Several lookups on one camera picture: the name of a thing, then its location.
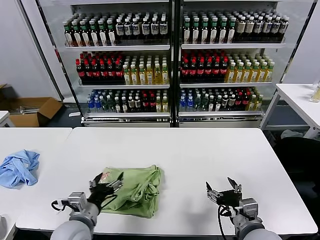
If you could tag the grey rounded object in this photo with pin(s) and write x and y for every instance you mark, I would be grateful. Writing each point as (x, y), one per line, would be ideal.
(2, 223)

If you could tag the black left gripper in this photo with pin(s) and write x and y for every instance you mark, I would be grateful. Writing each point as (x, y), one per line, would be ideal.
(101, 193)

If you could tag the white side table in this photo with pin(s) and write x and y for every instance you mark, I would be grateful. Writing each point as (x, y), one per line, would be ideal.
(295, 92)

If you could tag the white paper sheet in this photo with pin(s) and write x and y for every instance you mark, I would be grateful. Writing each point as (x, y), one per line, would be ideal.
(75, 114)

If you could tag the small white table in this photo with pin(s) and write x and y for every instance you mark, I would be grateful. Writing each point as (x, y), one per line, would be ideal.
(3, 117)

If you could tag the open brown cardboard box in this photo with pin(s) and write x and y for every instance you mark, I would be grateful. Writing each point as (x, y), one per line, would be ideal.
(47, 110)

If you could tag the glass cooler door black frame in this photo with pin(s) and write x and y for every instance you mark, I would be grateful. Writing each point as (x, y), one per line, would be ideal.
(41, 32)
(296, 37)

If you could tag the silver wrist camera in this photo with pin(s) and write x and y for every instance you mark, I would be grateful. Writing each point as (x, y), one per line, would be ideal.
(77, 200)
(250, 206)

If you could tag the grey cloth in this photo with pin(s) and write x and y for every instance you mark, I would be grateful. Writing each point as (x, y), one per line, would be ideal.
(291, 134)

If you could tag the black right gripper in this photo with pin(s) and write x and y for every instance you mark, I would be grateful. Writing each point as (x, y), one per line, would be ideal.
(228, 197)

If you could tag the red cap cola bottle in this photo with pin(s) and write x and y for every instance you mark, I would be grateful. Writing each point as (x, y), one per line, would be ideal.
(201, 70)
(103, 72)
(111, 72)
(80, 72)
(185, 70)
(95, 72)
(193, 70)
(224, 69)
(239, 103)
(88, 72)
(216, 70)
(209, 70)
(245, 103)
(152, 105)
(119, 72)
(145, 105)

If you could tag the beverage display cooler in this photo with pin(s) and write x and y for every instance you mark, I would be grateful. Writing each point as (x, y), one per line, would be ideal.
(117, 47)
(232, 45)

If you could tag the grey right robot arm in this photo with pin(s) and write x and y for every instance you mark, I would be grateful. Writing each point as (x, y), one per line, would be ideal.
(247, 222)

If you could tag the metal rods bundle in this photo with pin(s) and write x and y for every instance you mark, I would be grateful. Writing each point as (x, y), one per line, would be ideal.
(28, 109)

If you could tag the blue label water bottle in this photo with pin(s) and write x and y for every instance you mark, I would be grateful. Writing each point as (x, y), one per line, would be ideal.
(190, 105)
(97, 106)
(182, 105)
(90, 106)

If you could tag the crumpled light blue shirt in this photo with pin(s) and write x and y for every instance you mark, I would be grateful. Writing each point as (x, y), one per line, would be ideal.
(20, 167)

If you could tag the clear green label water bottle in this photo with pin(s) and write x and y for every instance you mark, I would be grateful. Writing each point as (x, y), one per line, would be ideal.
(197, 104)
(104, 106)
(111, 106)
(204, 104)

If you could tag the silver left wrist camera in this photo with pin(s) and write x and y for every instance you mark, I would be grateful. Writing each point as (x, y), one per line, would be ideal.
(77, 200)

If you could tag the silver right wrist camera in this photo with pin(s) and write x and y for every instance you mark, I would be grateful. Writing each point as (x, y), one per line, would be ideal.
(250, 206)

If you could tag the green cap brown tea bottle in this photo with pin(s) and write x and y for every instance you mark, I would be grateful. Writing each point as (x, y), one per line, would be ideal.
(204, 33)
(214, 33)
(231, 32)
(117, 106)
(211, 105)
(195, 33)
(103, 35)
(112, 35)
(68, 36)
(77, 36)
(186, 33)
(85, 36)
(95, 35)
(218, 105)
(124, 106)
(223, 33)

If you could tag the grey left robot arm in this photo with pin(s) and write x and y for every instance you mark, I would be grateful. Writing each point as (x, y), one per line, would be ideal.
(75, 228)

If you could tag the light green polo shirt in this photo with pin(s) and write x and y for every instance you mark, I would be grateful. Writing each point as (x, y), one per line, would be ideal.
(135, 180)

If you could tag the black chair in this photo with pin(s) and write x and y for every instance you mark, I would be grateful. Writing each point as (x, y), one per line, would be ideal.
(297, 155)

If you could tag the clear plastic bottle yellowish liquid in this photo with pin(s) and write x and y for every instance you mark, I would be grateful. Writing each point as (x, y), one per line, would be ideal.
(315, 93)

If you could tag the dark bottle blue white label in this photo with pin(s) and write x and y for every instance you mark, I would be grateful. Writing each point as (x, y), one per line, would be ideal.
(163, 27)
(275, 26)
(145, 28)
(136, 29)
(284, 26)
(154, 28)
(120, 29)
(267, 26)
(128, 29)

